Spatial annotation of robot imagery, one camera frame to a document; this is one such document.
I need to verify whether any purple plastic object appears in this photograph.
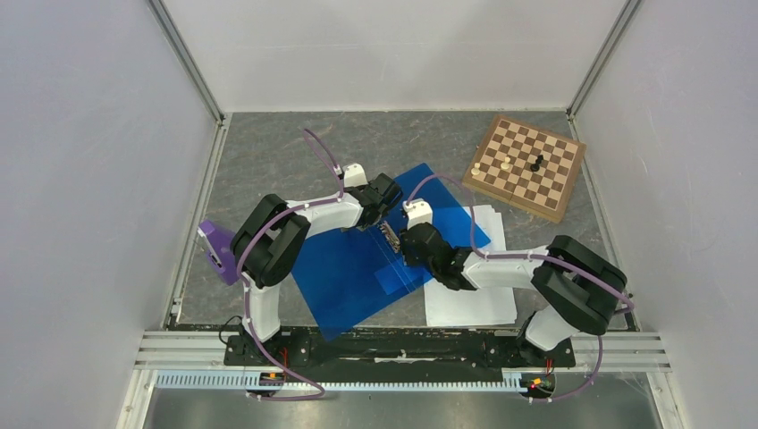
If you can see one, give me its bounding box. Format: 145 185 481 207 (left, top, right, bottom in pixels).
197 220 239 286

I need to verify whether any metal folder clip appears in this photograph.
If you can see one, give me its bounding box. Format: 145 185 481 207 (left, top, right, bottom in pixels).
378 221 400 254

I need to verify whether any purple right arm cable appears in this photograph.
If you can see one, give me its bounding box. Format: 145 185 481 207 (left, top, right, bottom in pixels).
403 174 636 405

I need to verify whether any aluminium frame post right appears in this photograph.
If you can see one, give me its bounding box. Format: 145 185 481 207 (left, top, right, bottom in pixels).
566 0 644 122

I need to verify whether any aluminium frame post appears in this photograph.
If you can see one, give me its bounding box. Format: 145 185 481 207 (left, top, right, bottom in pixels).
566 0 644 122
147 0 226 124

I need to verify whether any black chess piece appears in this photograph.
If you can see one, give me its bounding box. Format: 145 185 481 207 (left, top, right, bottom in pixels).
529 155 544 172

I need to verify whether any white slotted cable duct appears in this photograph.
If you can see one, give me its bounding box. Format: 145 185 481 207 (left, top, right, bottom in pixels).
156 370 538 393

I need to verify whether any white paper sheet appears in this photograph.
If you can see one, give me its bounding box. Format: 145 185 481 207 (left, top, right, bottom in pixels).
423 205 518 327

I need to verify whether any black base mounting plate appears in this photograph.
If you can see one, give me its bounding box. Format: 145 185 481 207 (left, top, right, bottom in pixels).
223 326 576 383

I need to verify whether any blue plastic folder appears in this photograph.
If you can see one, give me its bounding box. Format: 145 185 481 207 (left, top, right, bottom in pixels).
291 164 471 341

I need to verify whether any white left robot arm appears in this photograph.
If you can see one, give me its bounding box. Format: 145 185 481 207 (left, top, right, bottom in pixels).
231 173 403 365

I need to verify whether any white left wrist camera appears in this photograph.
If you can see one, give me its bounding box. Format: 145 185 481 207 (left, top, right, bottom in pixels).
334 163 368 188

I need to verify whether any aluminium frame post left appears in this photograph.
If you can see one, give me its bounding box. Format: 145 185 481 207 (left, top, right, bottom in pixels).
147 0 226 124

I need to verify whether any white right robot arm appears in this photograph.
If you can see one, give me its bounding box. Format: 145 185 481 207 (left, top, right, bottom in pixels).
400 223 633 365

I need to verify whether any wooden chessboard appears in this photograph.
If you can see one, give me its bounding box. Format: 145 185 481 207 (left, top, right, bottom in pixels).
462 114 586 223

